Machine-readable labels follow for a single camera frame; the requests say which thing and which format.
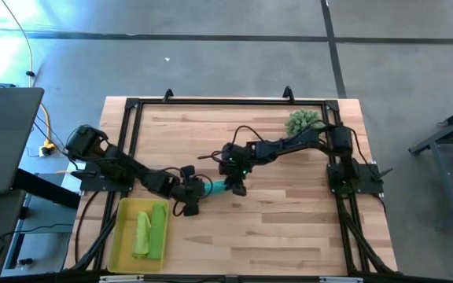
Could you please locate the thin black desk cable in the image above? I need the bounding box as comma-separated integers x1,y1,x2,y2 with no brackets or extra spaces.
0,222,74,241

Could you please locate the silver metal bracket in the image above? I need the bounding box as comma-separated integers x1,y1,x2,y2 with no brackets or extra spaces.
99,274,145,283
319,276,365,283

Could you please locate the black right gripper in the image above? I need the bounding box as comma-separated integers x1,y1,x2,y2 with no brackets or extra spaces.
217,142,254,197

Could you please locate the black desk support beam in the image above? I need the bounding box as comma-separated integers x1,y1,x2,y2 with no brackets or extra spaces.
12,167,82,209

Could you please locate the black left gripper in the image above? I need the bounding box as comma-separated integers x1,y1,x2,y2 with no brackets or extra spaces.
171,164,207,218

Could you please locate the teal microfiber towel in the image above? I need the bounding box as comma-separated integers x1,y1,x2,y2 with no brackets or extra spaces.
201,179,228,197

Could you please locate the dark grey desk top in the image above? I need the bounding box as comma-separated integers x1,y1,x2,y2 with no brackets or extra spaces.
0,86,45,196

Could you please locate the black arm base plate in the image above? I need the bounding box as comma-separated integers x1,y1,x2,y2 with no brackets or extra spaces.
326,163,385,196
79,163,135,193

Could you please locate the yellow plastic basket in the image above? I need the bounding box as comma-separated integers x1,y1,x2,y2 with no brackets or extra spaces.
106,197,171,274

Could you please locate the yellow extension cord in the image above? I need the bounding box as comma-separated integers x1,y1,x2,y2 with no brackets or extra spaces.
0,0,57,157

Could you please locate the black floor cable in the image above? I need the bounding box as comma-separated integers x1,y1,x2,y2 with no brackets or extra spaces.
25,123,94,158

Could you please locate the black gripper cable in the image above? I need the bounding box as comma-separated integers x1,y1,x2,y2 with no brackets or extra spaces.
197,124,269,163
159,167,215,218

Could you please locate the white paper sheet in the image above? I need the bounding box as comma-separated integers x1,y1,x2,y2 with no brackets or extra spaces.
60,169,87,194

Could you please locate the lime green microfiber towel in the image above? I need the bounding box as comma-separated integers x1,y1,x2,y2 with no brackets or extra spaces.
132,211,153,259
146,201,168,261

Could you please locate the black metal table frame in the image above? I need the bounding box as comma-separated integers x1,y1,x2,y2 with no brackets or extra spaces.
68,97,399,276

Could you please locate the grey metal side table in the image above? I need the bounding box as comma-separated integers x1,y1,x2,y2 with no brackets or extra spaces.
408,100,453,229

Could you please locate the grey low cart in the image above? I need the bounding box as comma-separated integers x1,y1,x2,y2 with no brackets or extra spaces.
0,192,79,276

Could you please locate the green artificial plant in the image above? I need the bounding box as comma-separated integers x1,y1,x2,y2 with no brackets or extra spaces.
284,108,325,138

